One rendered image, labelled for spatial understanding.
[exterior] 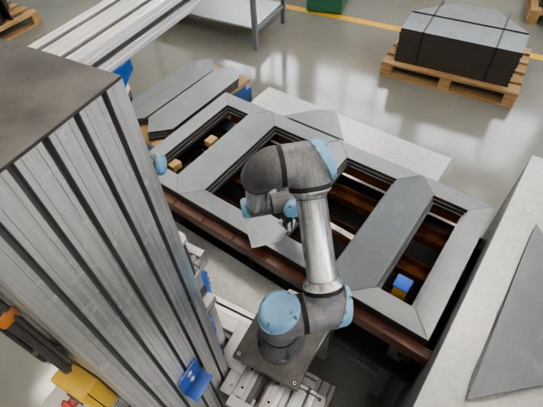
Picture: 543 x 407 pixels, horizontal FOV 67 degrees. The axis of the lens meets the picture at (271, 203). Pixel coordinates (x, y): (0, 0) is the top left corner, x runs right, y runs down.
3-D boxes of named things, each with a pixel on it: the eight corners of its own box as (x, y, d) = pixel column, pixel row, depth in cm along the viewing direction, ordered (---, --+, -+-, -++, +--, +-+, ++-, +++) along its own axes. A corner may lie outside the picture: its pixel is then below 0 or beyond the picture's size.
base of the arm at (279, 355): (291, 373, 123) (291, 362, 115) (247, 350, 127) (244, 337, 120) (312, 329, 131) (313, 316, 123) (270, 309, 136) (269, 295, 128)
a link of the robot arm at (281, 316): (256, 312, 125) (253, 291, 115) (299, 304, 126) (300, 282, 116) (263, 351, 117) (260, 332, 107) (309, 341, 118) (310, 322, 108)
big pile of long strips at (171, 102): (204, 60, 282) (202, 52, 277) (250, 78, 265) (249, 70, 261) (113, 123, 242) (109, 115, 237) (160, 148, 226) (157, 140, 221)
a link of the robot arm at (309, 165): (299, 324, 124) (271, 144, 114) (347, 314, 126) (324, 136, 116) (306, 344, 112) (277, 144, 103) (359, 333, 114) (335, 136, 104)
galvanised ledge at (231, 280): (128, 193, 224) (126, 190, 222) (334, 325, 172) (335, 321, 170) (98, 217, 214) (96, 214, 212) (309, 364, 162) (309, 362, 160)
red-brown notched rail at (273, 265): (132, 178, 216) (128, 169, 211) (428, 357, 151) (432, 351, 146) (126, 182, 214) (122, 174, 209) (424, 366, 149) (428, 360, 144)
